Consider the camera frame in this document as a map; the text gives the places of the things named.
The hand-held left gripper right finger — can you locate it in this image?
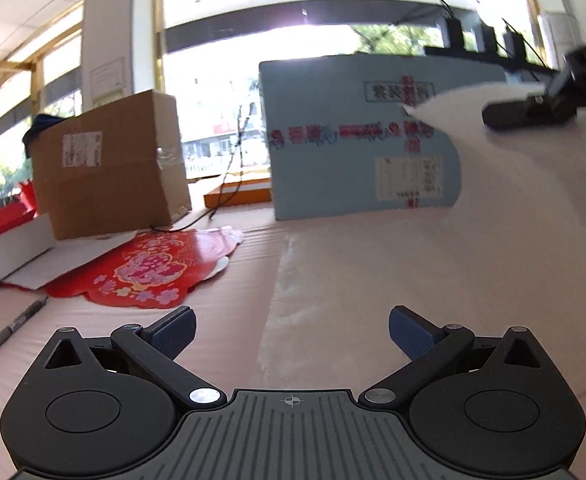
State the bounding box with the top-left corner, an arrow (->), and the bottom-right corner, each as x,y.
359,305 -> 554,409

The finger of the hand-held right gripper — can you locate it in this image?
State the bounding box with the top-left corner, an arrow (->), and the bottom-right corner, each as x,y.
482,91 -> 581,132

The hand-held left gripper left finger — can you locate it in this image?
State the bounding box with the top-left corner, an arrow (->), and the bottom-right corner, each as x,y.
35,306 -> 224,409

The white non-woven shopping bag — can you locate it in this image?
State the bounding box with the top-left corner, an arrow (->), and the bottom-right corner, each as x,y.
260,80 -> 586,406

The red patterned paper decoration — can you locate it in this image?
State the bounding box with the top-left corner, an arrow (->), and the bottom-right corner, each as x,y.
43,229 -> 245,310

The white paper sheet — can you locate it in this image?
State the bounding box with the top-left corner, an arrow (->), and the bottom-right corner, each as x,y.
3,232 -> 138,291

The orange box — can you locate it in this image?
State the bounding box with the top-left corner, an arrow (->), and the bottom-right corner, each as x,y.
204,180 -> 274,208

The black marker pen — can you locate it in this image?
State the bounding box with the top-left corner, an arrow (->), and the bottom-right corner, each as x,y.
0,296 -> 48,360

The sealed brown cardboard box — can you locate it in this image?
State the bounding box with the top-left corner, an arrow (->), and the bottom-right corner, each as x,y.
32,90 -> 193,241

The light blue taped cardboard box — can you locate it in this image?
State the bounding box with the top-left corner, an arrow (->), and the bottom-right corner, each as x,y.
259,55 -> 508,222

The long white box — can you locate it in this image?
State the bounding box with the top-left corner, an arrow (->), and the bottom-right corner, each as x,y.
0,212 -> 58,301

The dark blue cloth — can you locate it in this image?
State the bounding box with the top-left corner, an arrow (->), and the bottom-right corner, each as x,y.
23,114 -> 66,155

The black cable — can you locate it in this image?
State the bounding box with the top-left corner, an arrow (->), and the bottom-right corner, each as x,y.
150,105 -> 251,232

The white wall notice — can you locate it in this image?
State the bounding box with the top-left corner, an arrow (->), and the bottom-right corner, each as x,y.
90,57 -> 126,102

